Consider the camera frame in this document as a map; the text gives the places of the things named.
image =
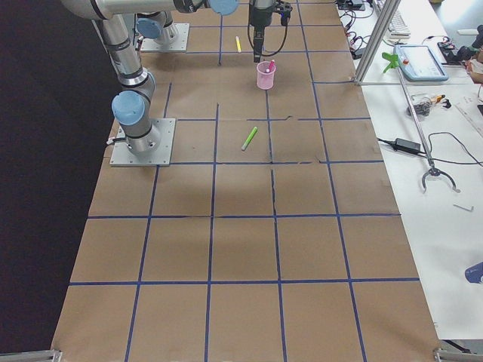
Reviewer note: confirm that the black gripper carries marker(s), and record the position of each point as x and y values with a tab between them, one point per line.
259	14

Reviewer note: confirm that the white keyboard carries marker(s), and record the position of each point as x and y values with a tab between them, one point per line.
397	27

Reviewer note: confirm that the black power adapter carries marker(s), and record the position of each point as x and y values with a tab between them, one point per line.
406	146

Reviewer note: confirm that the aluminium frame post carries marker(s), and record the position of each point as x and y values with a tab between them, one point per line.
389	9

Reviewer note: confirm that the pink mesh cup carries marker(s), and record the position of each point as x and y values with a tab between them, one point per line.
265	81

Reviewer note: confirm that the silver hex key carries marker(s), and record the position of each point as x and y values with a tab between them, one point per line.
468	209

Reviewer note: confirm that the green highlighter pen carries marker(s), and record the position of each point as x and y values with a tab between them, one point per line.
249	138

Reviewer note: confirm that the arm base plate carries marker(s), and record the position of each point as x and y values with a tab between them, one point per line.
153	149
179	45

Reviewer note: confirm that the blue teach pendant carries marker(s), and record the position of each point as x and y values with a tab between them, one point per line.
419	63

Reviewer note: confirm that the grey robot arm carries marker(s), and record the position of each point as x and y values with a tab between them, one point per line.
143	136
158	26

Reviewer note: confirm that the yellow highlighter pen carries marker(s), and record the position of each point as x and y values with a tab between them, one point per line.
238	44

